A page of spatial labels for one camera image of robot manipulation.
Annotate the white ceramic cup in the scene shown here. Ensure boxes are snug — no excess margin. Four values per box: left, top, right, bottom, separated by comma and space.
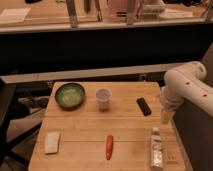
95, 88, 112, 111

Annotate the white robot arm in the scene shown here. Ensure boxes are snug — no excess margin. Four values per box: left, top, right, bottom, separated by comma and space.
159, 61, 213, 124

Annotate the green ceramic bowl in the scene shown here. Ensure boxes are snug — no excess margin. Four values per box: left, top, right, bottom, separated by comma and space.
55, 83, 85, 109

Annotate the black rectangular remote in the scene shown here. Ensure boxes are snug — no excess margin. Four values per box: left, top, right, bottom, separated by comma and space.
137, 98, 152, 116

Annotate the clear plastic bottle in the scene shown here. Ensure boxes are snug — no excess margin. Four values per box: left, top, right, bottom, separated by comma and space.
150, 127, 163, 171

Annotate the white sponge block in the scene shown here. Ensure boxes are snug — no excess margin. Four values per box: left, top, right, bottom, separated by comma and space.
44, 132, 60, 154

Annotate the white paper sheet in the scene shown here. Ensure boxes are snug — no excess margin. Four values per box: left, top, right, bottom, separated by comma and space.
0, 8, 30, 24

